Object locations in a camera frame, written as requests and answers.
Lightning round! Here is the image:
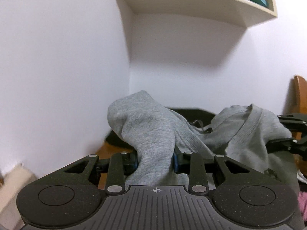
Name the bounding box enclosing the grey sweatshirt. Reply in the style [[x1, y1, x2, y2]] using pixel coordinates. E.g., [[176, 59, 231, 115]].
[[107, 91, 299, 192]]

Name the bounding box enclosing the brown wooden chair back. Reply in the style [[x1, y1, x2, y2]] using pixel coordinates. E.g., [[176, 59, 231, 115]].
[[293, 75, 307, 141]]

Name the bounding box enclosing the black fabric storage bag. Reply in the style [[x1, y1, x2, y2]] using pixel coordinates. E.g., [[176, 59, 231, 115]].
[[105, 103, 215, 157]]

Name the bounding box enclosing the pink cloth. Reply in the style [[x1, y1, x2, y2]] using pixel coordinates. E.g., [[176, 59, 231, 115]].
[[298, 192, 307, 222]]

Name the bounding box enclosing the beige box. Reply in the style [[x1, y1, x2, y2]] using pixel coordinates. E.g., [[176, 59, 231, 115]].
[[1, 165, 36, 229]]

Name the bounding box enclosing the cream wall shelf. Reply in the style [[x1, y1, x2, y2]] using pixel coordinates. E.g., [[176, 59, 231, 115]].
[[113, 0, 278, 68]]

